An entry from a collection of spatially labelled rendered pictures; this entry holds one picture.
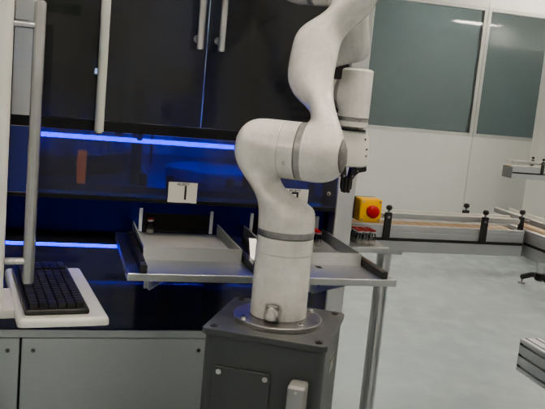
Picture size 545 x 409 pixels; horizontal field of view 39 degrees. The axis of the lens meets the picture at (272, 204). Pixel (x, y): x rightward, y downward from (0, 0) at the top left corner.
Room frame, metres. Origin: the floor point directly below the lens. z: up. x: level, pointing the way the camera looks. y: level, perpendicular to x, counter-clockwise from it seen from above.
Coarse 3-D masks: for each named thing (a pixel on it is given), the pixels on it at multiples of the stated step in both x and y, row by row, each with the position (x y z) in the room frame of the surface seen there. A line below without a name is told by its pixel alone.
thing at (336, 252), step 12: (324, 240) 2.41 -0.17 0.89; (336, 240) 2.31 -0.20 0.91; (312, 252) 2.08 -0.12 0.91; (324, 252) 2.09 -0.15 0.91; (336, 252) 2.10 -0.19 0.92; (348, 252) 2.20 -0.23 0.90; (312, 264) 2.08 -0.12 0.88; (324, 264) 2.09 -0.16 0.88; (336, 264) 2.10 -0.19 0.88; (348, 264) 2.11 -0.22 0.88; (360, 264) 2.12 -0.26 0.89
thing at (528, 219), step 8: (496, 208) 2.94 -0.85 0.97; (512, 216) 2.83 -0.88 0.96; (520, 216) 2.72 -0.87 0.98; (528, 216) 2.84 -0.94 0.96; (512, 224) 2.80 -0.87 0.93; (520, 224) 2.71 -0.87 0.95; (528, 224) 2.86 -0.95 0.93; (536, 224) 2.68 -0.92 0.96; (544, 224) 2.64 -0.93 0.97; (528, 232) 2.68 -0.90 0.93; (536, 232) 2.68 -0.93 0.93; (544, 232) 2.70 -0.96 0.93; (528, 240) 2.67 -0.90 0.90; (536, 240) 2.63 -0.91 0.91; (544, 240) 2.58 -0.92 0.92; (528, 248) 2.67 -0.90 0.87; (536, 248) 2.62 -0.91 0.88; (544, 248) 2.58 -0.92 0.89; (528, 256) 2.66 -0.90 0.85; (536, 256) 2.61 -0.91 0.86; (544, 256) 2.57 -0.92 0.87; (544, 264) 2.57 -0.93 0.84
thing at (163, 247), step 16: (144, 240) 2.18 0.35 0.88; (160, 240) 2.20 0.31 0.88; (176, 240) 2.22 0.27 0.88; (192, 240) 2.24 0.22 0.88; (208, 240) 2.26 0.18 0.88; (224, 240) 2.23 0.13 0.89; (144, 256) 1.96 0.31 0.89; (160, 256) 1.97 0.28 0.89; (176, 256) 1.98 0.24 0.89; (192, 256) 1.99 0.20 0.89; (208, 256) 2.00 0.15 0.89; (224, 256) 2.01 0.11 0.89; (240, 256) 2.02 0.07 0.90
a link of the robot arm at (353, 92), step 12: (348, 72) 2.09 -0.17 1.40; (360, 72) 2.08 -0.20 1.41; (372, 72) 2.10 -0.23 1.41; (336, 84) 2.11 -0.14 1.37; (348, 84) 2.09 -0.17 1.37; (360, 84) 2.08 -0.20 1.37; (336, 96) 2.10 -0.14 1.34; (348, 96) 2.09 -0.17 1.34; (360, 96) 2.08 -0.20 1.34; (348, 108) 2.09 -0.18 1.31; (360, 108) 2.08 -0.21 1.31
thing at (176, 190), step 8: (176, 184) 2.23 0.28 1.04; (184, 184) 2.24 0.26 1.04; (192, 184) 2.25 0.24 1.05; (168, 192) 2.23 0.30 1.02; (176, 192) 2.24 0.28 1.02; (192, 192) 2.25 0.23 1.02; (168, 200) 2.23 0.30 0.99; (176, 200) 2.24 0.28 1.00; (184, 200) 2.24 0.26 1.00; (192, 200) 2.25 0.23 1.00
